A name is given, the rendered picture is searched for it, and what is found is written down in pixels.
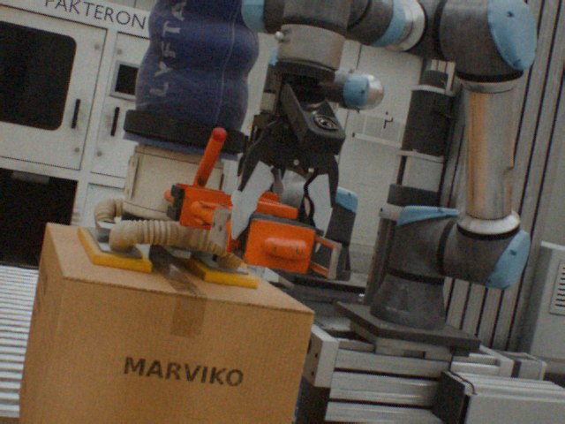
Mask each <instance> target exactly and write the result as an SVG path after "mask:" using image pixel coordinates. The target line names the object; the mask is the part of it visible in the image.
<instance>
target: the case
mask: <svg viewBox="0 0 565 424"><path fill-rule="evenodd" d="M77 232H78V228H76V227H71V226H70V225H63V224H58V223H47V225H46V231H45V235H44V240H43V245H42V250H41V259H40V265H39V270H38V275H37V276H38V280H37V285H36V290H35V295H34V303H33V309H32V314H31V320H30V324H29V329H28V333H29V334H28V339H27V343H26V353H25V358H24V363H23V367H22V371H23V372H22V377H21V382H20V387H19V424H291V422H292V417H293V413H294V409H295V404H296V400H297V394H298V390H299V386H300V382H301V378H302V374H303V368H304V364H305V356H306V352H307V346H308V342H309V337H310V336H311V332H312V327H313V320H314V315H315V313H314V311H313V310H312V309H310V308H308V307H305V306H304V305H302V304H301V303H299V302H298V301H297V300H296V299H293V298H292V297H291V296H289V295H288V294H286V293H285V292H283V291H280V290H278V289H277V288H275V286H274V285H272V284H270V283H268V282H267V281H265V280H264V279H262V278H261V277H259V276H256V275H254V274H253V272H251V270H249V269H247V268H246V267H243V266H241V265H240V266H239V267H240V268H242V269H245V270H247V271H248V272H249V274H251V275H252V276H254V277H256V278H257V279H259V280H260V284H259V288H258V290H254V289H247V288H240V286H234V285H227V284H215V283H209V282H203V281H202V280H201V279H200V278H199V277H197V275H196V274H195V273H194V272H193V271H191V270H189V269H188V268H187V267H186V266H185V265H184V264H183V263H182V262H181V261H180V260H179V259H178V258H176V257H175V256H172V261H171V262H164V261H152V260H151V259H150V258H149V257H148V254H149V247H150V244H149V243H148V244H147V245H145V243H143V244H142V245H140V244H137V245H136V247H137V248H138V249H139V250H140V251H141V252H142V253H143V254H144V255H145V256H146V257H147V258H148V259H149V260H150V261H151V262H152V264H153V267H152V271H151V273H144V272H137V271H130V270H124V269H118V268H112V267H105V266H99V265H94V264H92V262H91V261H90V259H89V256H88V255H87V252H86V250H85V248H84V247H83V246H82V244H81V241H80V239H79V236H78V234H77Z"/></svg>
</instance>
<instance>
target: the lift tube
mask: <svg viewBox="0 0 565 424"><path fill-rule="evenodd" d="M241 3H242V0H158V2H156V3H155V5H154V7H153V9H152V10H151V12H150V15H149V18H148V31H149V34H148V37H149V46H148V49H147V52H146V54H145V56H144V57H143V59H142V61H141V65H140V67H139V69H138V73H137V79H136V88H135V100H136V110H139V111H145V112H150V113H155V114H161V115H165V116H170V117H179V118H183V119H189V120H193V121H198V122H201V123H207V124H211V125H219V126H222V127H227V128H230V129H235V130H237V131H238V132H240V130H241V128H242V125H243V123H244V122H245V117H246V113H247V109H248V99H249V95H248V76H249V74H250V72H251V70H252V67H253V66H254V64H256V62H257V60H258V58H259V55H260V40H259V35H258V33H256V32H253V31H252V30H250V29H249V28H248V27H247V26H246V24H245V22H244V19H243V15H242V10H241V8H242V5H241ZM123 140H130V141H134V142H138V143H144V144H148V145H153V146H157V147H163V148H171V149H176V150H181V151H185V152H190V153H195V154H200V155H204V152H206V150H207V148H206V147H202V146H197V145H193V144H187V143H183V142H178V141H173V140H169V139H164V138H160V137H155V136H150V135H145V134H141V133H135V132H125V133H124V137H123ZM217 158H218V159H223V160H228V161H233V162H238V156H237V153H233V152H228V151H224V150H221V152H220V154H218V156H217Z"/></svg>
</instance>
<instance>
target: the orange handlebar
mask: <svg viewBox="0 0 565 424"><path fill-rule="evenodd" d="M170 191H171V189H168V190H167V191H165V194H164V197H165V199H166V200H167V201H169V202H171V203H172V201H173V197H172V195H170ZM216 207H218V208H228V209H229V210H232V206H229V205H225V204H223V203H221V202H218V203H217V204H215V203H211V202H204V201H195V202H194V203H192V204H191V206H190V212H191V214H194V215H195V216H197V217H198V218H195V221H197V223H199V224H201V225H203V226H209V227H211V226H212V221H213V216H214V212H215V208H216ZM254 213H261V214H265V215H272V216H280V217H287V218H293V219H294V218H297V216H298V209H297V208H293V207H291V206H288V205H285V204H282V203H279V202H276V201H271V200H268V199H265V198H259V202H257V208H256V210H255V211H254ZM199 218H200V219H199ZM225 227H226V231H227V232H228V233H229V230H230V220H229V221H228V222H227V224H226V225H225ZM262 250H263V251H264V253H266V254H269V255H273V256H277V257H282V258H288V259H294V261H300V259H304V258H305V257H306V256H309V254H310V252H311V247H310V245H309V244H308V243H306V242H305V241H304V240H297V239H290V238H280V237H277V236H269V237H266V238H264V239H263V241H262Z"/></svg>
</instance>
